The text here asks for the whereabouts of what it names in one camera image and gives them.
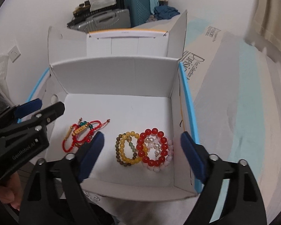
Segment teal suitcase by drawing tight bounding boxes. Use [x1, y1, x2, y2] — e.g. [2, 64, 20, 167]
[123, 0, 159, 27]

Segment grey suitcase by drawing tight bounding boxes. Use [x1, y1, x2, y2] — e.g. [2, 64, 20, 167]
[67, 9, 131, 33]

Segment red cord gold-tube bracelet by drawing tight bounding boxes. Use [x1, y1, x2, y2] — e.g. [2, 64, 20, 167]
[62, 121, 95, 154]

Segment dark blue clothes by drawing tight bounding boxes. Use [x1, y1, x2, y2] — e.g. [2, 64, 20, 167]
[154, 5, 180, 20]

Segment yellow bead bracelet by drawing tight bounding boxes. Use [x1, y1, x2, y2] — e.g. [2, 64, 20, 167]
[119, 131, 149, 165]

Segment white wall socket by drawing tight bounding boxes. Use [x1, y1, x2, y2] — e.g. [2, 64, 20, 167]
[8, 45, 21, 62]

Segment person's left hand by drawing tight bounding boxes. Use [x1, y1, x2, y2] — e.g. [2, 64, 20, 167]
[0, 172, 23, 211]

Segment white pearl earrings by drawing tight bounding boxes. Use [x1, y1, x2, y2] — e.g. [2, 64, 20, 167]
[143, 137, 161, 156]

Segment small red cord bracelet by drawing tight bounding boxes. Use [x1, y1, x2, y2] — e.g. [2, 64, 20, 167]
[71, 118, 111, 147]

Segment open blue cardboard box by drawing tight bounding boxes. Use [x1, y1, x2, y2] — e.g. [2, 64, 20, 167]
[32, 12, 201, 202]

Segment white plastic bag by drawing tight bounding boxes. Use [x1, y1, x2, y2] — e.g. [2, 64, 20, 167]
[88, 0, 116, 12]

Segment striped bed sheet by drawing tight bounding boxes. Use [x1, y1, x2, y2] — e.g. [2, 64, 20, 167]
[84, 16, 281, 225]

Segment pink bead bracelet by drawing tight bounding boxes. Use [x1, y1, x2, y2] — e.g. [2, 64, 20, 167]
[142, 138, 175, 173]

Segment red bead bracelet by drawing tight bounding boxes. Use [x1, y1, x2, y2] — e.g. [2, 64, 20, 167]
[135, 127, 169, 167]

